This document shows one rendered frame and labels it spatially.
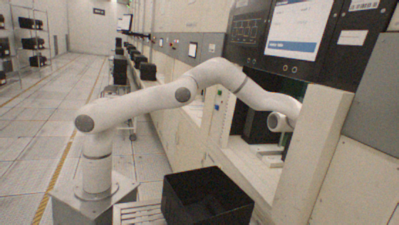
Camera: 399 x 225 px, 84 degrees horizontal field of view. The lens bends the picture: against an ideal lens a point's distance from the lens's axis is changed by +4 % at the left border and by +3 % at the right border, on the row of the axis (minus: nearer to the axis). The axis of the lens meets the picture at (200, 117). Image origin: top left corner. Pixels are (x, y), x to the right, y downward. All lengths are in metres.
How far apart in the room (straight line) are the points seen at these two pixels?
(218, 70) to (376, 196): 0.59
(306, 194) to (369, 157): 0.21
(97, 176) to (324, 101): 0.93
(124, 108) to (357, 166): 0.79
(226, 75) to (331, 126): 0.39
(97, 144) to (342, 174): 0.89
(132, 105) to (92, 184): 0.41
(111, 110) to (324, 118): 0.74
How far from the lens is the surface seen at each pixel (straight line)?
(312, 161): 0.77
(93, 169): 1.07
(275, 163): 1.33
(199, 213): 1.04
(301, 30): 0.92
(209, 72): 0.84
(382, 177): 0.72
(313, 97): 0.76
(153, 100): 0.86
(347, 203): 0.79
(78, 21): 14.55
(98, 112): 0.91
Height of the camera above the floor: 1.47
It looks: 18 degrees down
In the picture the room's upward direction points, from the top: 9 degrees clockwise
